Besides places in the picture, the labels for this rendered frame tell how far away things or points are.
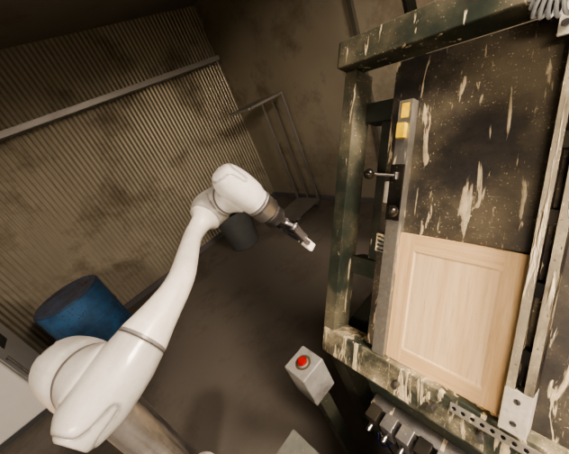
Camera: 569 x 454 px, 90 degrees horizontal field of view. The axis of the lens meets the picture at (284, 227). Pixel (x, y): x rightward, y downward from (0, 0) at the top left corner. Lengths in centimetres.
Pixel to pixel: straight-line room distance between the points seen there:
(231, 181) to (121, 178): 353
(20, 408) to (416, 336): 358
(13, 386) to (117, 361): 324
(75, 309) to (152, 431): 248
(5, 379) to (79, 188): 202
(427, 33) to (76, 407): 123
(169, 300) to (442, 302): 85
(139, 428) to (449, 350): 92
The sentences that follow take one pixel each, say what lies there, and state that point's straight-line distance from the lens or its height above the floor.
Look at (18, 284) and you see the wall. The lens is 436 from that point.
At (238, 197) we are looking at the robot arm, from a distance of 82.
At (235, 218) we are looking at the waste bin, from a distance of 388.
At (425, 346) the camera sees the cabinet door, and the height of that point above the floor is 98.
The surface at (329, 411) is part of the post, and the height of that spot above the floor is 60.
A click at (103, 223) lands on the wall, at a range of 428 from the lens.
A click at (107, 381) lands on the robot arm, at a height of 163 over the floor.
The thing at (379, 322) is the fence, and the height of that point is 101.
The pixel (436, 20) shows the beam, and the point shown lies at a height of 190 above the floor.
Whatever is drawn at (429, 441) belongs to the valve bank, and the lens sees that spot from 130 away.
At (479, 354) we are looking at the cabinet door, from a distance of 112.
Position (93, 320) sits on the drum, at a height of 65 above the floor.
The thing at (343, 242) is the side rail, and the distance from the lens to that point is 125.
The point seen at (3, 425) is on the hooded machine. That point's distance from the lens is 404.
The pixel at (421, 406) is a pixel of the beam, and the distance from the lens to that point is 125.
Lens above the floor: 195
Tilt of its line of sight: 27 degrees down
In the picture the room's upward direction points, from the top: 24 degrees counter-clockwise
